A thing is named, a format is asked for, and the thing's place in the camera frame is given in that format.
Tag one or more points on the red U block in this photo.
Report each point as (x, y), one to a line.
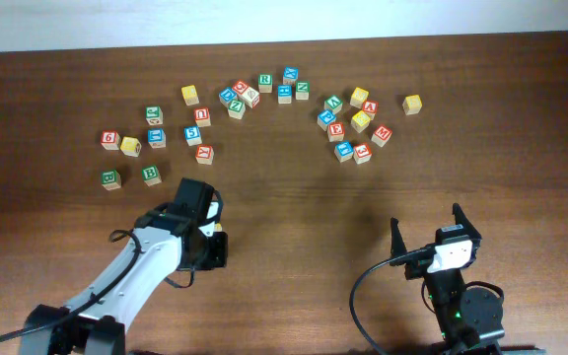
(202, 117)

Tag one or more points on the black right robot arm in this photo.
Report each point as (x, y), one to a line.
(470, 314)

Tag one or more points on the blue 5 block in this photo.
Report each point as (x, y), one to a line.
(192, 135)

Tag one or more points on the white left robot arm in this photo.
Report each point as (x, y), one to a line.
(96, 320)

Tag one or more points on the green B block left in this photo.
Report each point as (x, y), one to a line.
(111, 180)

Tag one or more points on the blue H block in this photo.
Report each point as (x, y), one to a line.
(284, 94)

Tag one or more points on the red A block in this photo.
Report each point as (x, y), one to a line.
(370, 108)

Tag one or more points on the red 6 I block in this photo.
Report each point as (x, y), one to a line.
(110, 140)

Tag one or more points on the red M block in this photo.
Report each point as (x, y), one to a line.
(381, 135)

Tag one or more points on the blue D block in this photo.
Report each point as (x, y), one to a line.
(226, 96)

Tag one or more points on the red E block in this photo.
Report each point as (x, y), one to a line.
(335, 132)

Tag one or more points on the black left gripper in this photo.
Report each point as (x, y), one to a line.
(218, 256)

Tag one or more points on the green b block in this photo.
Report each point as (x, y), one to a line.
(151, 175)
(111, 180)

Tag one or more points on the green Z block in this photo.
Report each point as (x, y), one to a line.
(236, 109)

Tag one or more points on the blue P block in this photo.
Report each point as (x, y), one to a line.
(325, 118)

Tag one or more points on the green V block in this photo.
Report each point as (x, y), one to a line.
(333, 104)

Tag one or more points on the red K block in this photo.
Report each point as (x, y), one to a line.
(204, 154)

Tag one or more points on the green J block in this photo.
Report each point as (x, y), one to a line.
(154, 115)

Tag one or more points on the blue T umbrella block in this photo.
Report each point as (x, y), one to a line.
(343, 151)

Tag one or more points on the blue I block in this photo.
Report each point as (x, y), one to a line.
(157, 138)

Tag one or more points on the blue X block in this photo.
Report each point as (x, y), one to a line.
(290, 75)

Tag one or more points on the green R block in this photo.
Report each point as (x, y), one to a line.
(265, 83)

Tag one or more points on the red 3 block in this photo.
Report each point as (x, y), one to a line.
(362, 153)

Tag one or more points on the green B block right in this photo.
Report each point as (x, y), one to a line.
(151, 175)

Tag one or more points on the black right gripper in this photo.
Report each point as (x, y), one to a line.
(398, 246)

